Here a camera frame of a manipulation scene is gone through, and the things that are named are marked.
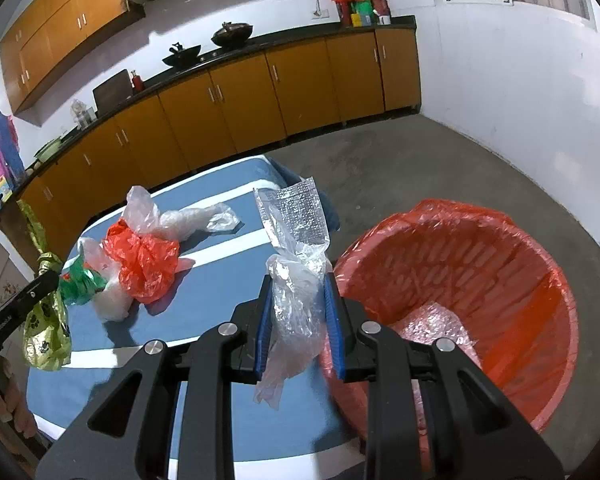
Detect person's left hand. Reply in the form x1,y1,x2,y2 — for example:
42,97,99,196
0,355,38,443

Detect silver and clear plastic pouch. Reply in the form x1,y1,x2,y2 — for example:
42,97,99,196
252,177,331,406

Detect cloudy white plastic bag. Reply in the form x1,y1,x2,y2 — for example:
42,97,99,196
77,237,136,322

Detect jar in plastic bag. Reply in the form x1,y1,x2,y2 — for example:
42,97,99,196
70,99,93,128

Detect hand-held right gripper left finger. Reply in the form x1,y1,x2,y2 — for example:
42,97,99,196
35,275,276,480

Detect brown cutting board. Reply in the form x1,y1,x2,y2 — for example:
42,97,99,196
92,69,133,113

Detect black wok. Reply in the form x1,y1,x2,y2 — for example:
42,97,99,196
161,44,203,67

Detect striped blue tablecloth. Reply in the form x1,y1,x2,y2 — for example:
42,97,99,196
25,155,366,480

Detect dark green plastic bag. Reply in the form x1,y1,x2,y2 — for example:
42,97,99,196
60,255,106,306

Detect orange waste basket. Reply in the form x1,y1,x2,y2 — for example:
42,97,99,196
320,199,579,436

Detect wooden wall cabinets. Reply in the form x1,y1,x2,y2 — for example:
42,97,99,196
0,0,146,116

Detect light green paw-print bag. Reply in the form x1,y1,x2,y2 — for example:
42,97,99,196
17,200,73,372

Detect green basin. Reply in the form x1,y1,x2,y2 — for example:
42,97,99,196
34,137,63,163

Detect wooden base cabinets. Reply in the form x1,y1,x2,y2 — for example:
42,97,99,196
17,27,421,256

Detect clear bubble wrap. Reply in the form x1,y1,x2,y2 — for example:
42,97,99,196
392,301,481,361

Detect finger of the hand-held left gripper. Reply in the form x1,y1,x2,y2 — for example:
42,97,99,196
29,270,62,307

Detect orange plastic bag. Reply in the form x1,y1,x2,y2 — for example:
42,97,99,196
105,220,181,305

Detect clear plastic bag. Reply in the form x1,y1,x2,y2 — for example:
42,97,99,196
122,186,241,241

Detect black pot with lid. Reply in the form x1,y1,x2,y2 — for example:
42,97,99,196
211,21,254,50

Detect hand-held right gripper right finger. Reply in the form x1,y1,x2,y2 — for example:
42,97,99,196
324,272,566,480

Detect black countertop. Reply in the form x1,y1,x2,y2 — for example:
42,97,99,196
0,15,417,221

